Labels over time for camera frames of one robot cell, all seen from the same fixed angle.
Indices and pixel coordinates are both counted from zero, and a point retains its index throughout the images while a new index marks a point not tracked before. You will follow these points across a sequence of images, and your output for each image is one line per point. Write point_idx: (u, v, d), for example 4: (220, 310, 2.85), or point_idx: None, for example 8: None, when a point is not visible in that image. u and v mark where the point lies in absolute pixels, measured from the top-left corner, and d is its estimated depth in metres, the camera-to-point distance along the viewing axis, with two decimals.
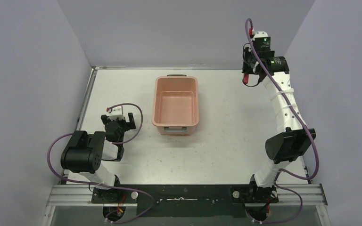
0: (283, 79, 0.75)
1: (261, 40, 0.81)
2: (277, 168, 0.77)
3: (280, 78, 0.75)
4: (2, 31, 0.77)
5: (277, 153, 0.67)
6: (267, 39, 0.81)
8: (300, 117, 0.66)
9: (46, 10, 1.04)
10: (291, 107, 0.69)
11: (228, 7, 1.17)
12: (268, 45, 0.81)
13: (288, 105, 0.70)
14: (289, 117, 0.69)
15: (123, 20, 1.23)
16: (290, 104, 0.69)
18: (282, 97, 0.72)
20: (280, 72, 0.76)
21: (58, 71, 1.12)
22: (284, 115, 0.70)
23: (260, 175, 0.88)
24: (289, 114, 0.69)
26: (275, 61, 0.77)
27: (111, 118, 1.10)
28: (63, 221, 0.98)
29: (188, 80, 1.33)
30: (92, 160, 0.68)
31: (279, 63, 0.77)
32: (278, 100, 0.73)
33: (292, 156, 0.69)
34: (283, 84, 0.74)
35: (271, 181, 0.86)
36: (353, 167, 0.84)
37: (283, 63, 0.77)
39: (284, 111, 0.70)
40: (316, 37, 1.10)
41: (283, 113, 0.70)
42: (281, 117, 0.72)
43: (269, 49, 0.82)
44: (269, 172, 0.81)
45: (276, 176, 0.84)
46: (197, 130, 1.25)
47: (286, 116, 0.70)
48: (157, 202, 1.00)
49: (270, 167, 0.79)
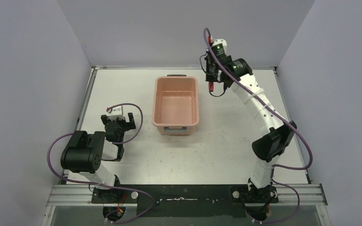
0: (250, 81, 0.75)
1: (216, 48, 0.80)
2: (271, 166, 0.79)
3: (248, 81, 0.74)
4: (1, 31, 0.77)
5: (268, 153, 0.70)
6: (220, 45, 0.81)
8: (277, 113, 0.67)
9: (46, 11, 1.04)
10: (267, 107, 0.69)
11: (227, 7, 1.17)
12: (223, 51, 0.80)
13: (264, 105, 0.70)
14: (268, 117, 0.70)
15: (123, 20, 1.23)
16: (265, 105, 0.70)
18: (256, 99, 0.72)
20: (244, 75, 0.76)
21: (58, 71, 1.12)
22: (263, 117, 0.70)
23: (259, 176, 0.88)
24: (267, 115, 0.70)
26: (237, 65, 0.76)
27: (111, 118, 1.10)
28: (62, 221, 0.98)
29: (188, 80, 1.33)
30: (92, 160, 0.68)
31: (241, 66, 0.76)
32: (253, 103, 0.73)
33: (280, 149, 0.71)
34: (252, 86, 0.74)
35: (269, 179, 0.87)
36: (353, 167, 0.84)
37: (244, 66, 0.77)
39: (262, 112, 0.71)
40: (316, 37, 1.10)
41: (262, 115, 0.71)
42: (260, 119, 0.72)
43: (225, 55, 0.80)
44: (264, 171, 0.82)
45: (272, 173, 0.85)
46: (197, 130, 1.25)
47: (266, 117, 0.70)
48: (156, 202, 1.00)
49: (265, 166, 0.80)
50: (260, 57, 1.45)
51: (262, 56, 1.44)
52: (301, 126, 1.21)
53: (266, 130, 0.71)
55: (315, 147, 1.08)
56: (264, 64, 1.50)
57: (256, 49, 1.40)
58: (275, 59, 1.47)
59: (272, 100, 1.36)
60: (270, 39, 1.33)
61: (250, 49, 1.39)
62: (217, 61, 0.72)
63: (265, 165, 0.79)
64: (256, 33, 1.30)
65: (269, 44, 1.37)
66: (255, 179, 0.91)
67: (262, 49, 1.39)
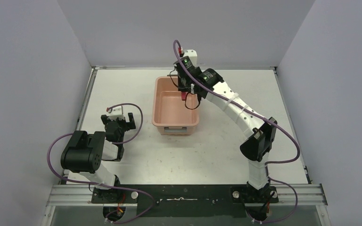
0: (224, 88, 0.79)
1: (183, 62, 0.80)
2: (263, 165, 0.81)
3: (221, 89, 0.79)
4: (1, 31, 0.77)
5: (258, 153, 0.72)
6: (186, 58, 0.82)
8: (256, 113, 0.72)
9: (46, 10, 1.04)
10: (245, 109, 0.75)
11: (227, 7, 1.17)
12: (191, 64, 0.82)
13: (242, 108, 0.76)
14: (248, 118, 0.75)
15: (123, 20, 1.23)
16: (243, 108, 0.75)
18: (233, 104, 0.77)
20: (217, 84, 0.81)
21: (58, 71, 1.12)
22: (244, 119, 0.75)
23: (256, 177, 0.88)
24: (247, 117, 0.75)
26: (208, 76, 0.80)
27: (111, 118, 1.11)
28: (62, 221, 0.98)
29: None
30: (92, 160, 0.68)
31: (212, 76, 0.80)
32: (232, 108, 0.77)
33: (267, 146, 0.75)
34: (227, 92, 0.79)
35: (266, 177, 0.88)
36: (353, 167, 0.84)
37: (214, 76, 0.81)
39: (242, 115, 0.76)
40: (315, 37, 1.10)
41: (242, 117, 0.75)
42: (242, 122, 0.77)
43: (193, 67, 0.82)
44: (257, 171, 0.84)
45: (266, 171, 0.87)
46: (197, 130, 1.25)
47: (246, 118, 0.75)
48: (157, 202, 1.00)
49: (258, 166, 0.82)
50: (260, 57, 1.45)
51: (262, 56, 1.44)
52: (300, 126, 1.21)
53: (249, 132, 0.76)
55: (315, 147, 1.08)
56: (264, 64, 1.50)
57: (256, 49, 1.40)
58: (275, 59, 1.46)
59: (272, 100, 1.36)
60: (271, 39, 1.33)
61: (250, 48, 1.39)
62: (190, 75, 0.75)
63: (258, 165, 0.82)
64: (256, 33, 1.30)
65: (268, 44, 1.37)
66: (254, 182, 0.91)
67: (262, 49, 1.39)
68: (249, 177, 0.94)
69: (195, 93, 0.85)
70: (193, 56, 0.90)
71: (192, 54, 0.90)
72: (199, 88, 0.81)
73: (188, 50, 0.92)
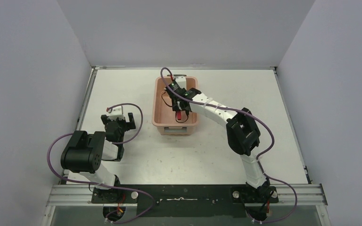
0: (202, 97, 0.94)
1: (171, 86, 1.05)
2: (254, 158, 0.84)
3: (199, 98, 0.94)
4: (0, 30, 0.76)
5: (243, 143, 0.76)
6: (174, 83, 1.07)
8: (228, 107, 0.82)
9: (46, 10, 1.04)
10: (218, 107, 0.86)
11: (227, 6, 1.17)
12: (177, 86, 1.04)
13: (215, 107, 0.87)
14: (222, 113, 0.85)
15: (123, 20, 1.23)
16: (217, 106, 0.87)
18: (208, 106, 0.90)
20: (196, 95, 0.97)
21: (58, 71, 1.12)
22: (218, 114, 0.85)
23: (252, 175, 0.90)
24: (221, 112, 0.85)
26: (188, 93, 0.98)
27: (111, 118, 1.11)
28: (62, 221, 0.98)
29: (188, 80, 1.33)
30: (92, 160, 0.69)
31: (192, 92, 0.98)
32: (208, 110, 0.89)
33: (255, 139, 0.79)
34: (203, 100, 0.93)
35: (261, 174, 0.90)
36: (353, 167, 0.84)
37: (194, 91, 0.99)
39: (217, 112, 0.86)
40: (315, 37, 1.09)
41: (217, 113, 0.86)
42: (218, 118, 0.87)
43: (179, 88, 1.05)
44: (251, 167, 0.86)
45: (260, 167, 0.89)
46: (197, 130, 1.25)
47: (220, 113, 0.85)
48: (157, 202, 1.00)
49: (250, 162, 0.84)
50: (260, 57, 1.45)
51: (262, 56, 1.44)
52: (301, 126, 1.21)
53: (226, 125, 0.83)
55: (315, 148, 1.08)
56: (264, 63, 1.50)
57: (256, 49, 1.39)
58: (275, 59, 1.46)
59: (272, 100, 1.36)
60: (271, 38, 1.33)
61: (250, 48, 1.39)
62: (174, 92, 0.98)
63: (248, 160, 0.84)
64: (256, 33, 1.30)
65: (269, 44, 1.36)
66: (252, 181, 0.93)
67: (262, 49, 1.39)
68: (247, 177, 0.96)
69: (183, 108, 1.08)
70: (181, 81, 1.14)
71: (180, 81, 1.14)
72: (183, 103, 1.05)
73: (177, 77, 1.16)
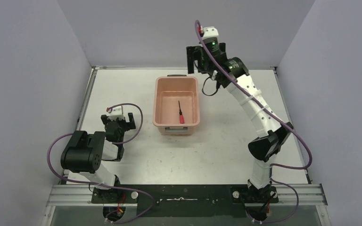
0: (247, 82, 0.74)
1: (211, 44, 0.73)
2: (268, 165, 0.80)
3: (245, 82, 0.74)
4: (0, 31, 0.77)
5: (265, 154, 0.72)
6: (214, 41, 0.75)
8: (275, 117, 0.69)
9: (46, 11, 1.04)
10: (265, 110, 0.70)
11: (226, 6, 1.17)
12: (218, 47, 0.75)
13: (261, 108, 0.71)
14: (266, 119, 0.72)
15: (123, 20, 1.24)
16: (263, 108, 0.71)
18: (253, 100, 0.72)
20: (241, 76, 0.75)
21: (58, 71, 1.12)
22: (262, 119, 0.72)
23: (258, 177, 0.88)
24: (265, 117, 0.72)
26: (234, 66, 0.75)
27: (111, 118, 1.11)
28: (63, 221, 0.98)
29: (188, 80, 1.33)
30: (92, 161, 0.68)
31: (238, 66, 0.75)
32: (251, 106, 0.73)
33: (276, 147, 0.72)
34: (249, 88, 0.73)
35: (268, 178, 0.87)
36: (352, 166, 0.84)
37: (240, 66, 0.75)
39: (260, 115, 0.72)
40: (316, 36, 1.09)
41: (260, 117, 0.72)
42: (259, 122, 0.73)
43: (219, 52, 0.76)
44: (262, 172, 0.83)
45: (270, 173, 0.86)
46: (197, 129, 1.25)
47: (263, 119, 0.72)
48: (156, 202, 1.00)
49: (262, 166, 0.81)
50: (260, 57, 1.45)
51: (262, 56, 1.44)
52: (300, 126, 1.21)
53: (264, 133, 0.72)
55: (314, 148, 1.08)
56: (264, 63, 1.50)
57: (256, 49, 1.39)
58: (275, 59, 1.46)
59: (272, 100, 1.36)
60: (271, 39, 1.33)
61: (250, 49, 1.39)
62: (214, 60, 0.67)
63: (263, 165, 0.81)
64: (255, 34, 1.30)
65: (269, 44, 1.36)
66: (255, 181, 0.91)
67: (262, 49, 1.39)
68: (251, 176, 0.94)
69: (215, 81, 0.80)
70: (214, 35, 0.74)
71: (212, 33, 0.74)
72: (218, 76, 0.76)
73: (207, 28, 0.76)
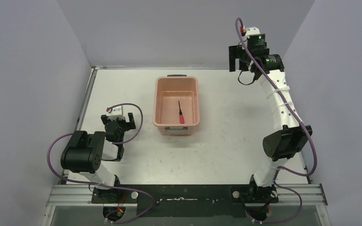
0: (278, 76, 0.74)
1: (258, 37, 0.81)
2: (276, 166, 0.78)
3: (275, 76, 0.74)
4: (0, 31, 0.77)
5: (276, 147, 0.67)
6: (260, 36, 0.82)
8: (296, 114, 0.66)
9: (46, 11, 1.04)
10: (287, 105, 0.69)
11: (226, 6, 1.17)
12: (263, 42, 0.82)
13: (285, 102, 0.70)
14: (285, 114, 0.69)
15: (122, 20, 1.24)
16: (287, 102, 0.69)
18: (278, 94, 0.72)
20: (275, 70, 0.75)
21: (58, 71, 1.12)
22: (281, 113, 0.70)
23: (261, 175, 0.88)
24: (285, 112, 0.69)
26: (270, 59, 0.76)
27: (111, 118, 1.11)
28: (63, 221, 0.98)
29: (189, 80, 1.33)
30: (92, 160, 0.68)
31: (274, 60, 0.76)
32: (275, 99, 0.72)
33: (288, 148, 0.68)
34: (279, 82, 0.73)
35: (271, 180, 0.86)
36: (351, 166, 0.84)
37: (278, 61, 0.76)
39: (280, 109, 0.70)
40: (316, 37, 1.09)
41: (279, 111, 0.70)
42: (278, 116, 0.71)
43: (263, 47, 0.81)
44: (268, 171, 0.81)
45: (275, 175, 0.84)
46: (197, 129, 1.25)
47: (283, 113, 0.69)
48: (156, 202, 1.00)
49: (270, 165, 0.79)
50: None
51: None
52: None
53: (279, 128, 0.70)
55: None
56: None
57: None
58: None
59: None
60: (271, 39, 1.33)
61: None
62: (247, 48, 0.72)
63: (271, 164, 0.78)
64: None
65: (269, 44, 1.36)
66: (258, 178, 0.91)
67: None
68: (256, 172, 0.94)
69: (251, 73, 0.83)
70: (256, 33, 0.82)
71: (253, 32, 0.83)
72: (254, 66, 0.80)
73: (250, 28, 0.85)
